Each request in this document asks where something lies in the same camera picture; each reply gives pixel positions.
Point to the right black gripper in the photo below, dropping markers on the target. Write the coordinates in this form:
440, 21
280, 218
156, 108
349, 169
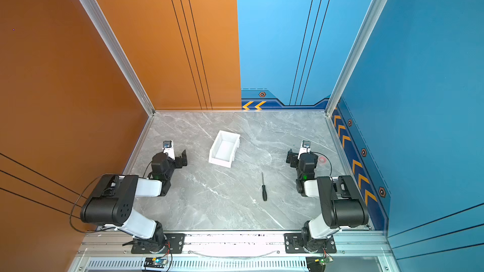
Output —
293, 158

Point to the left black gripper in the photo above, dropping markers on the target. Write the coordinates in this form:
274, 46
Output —
178, 160

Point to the black screwdriver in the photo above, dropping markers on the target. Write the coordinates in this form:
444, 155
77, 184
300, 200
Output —
264, 189

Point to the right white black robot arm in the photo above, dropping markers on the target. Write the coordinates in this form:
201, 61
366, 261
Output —
341, 203

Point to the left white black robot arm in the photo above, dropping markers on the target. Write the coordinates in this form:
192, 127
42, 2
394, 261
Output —
111, 204

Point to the white plastic bin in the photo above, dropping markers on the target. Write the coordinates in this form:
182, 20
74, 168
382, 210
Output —
223, 150

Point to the green circuit board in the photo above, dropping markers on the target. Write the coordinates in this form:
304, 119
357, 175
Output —
155, 264

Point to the right small circuit board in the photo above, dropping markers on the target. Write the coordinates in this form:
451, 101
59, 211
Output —
326, 259

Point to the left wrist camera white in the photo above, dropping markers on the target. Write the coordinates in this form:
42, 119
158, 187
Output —
168, 149

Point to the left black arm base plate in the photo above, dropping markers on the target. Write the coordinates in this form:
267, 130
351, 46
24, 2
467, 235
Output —
172, 243

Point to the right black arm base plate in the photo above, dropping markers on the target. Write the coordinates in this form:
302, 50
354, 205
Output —
295, 243

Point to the aluminium front rail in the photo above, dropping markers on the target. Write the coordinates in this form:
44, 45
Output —
238, 250

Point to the right aluminium corner post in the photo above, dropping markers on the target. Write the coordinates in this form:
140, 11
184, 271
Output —
370, 20

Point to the aluminium corner post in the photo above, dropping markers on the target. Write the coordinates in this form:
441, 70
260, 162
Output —
370, 20
109, 38

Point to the left aluminium corner post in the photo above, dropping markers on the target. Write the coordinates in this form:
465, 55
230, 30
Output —
109, 38

